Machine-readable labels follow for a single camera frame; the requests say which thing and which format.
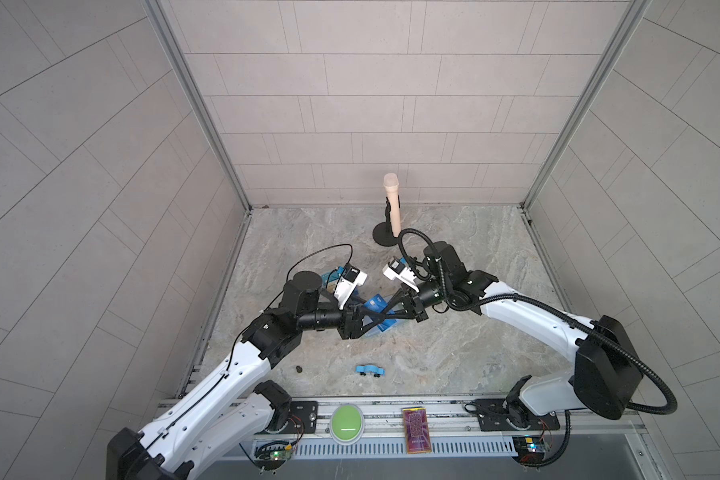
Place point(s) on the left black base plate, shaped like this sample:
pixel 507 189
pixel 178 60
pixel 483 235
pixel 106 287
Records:
pixel 300 418

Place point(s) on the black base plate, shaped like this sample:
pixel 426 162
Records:
pixel 300 418
pixel 506 415

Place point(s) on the green circuit board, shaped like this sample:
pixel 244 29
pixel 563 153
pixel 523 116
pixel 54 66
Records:
pixel 529 449
pixel 275 451

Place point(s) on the green round button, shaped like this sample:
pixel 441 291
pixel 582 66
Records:
pixel 347 424

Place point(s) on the right green circuit board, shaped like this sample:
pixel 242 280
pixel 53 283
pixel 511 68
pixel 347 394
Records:
pixel 529 449

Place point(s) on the blue toy car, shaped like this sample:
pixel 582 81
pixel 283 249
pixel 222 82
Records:
pixel 370 370

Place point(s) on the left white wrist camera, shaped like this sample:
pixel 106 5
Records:
pixel 350 278

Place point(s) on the purple patterned card box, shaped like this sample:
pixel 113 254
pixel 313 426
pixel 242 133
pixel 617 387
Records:
pixel 416 429

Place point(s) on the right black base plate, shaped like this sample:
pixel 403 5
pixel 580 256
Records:
pixel 506 415

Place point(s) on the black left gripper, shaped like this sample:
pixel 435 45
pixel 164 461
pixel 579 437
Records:
pixel 351 318

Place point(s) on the left green circuit board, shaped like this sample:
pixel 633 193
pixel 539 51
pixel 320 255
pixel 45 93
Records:
pixel 275 451

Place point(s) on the blue credit card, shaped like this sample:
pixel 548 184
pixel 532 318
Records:
pixel 376 304

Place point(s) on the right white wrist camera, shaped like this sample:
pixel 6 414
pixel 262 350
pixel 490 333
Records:
pixel 398 270

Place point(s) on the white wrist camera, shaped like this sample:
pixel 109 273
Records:
pixel 350 278
pixel 398 270

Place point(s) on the black round microphone stand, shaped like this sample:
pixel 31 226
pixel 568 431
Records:
pixel 387 232

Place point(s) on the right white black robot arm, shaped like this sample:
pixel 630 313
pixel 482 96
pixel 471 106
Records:
pixel 604 369

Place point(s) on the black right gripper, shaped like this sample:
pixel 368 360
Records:
pixel 413 302

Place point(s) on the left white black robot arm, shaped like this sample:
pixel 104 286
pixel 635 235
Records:
pixel 236 400

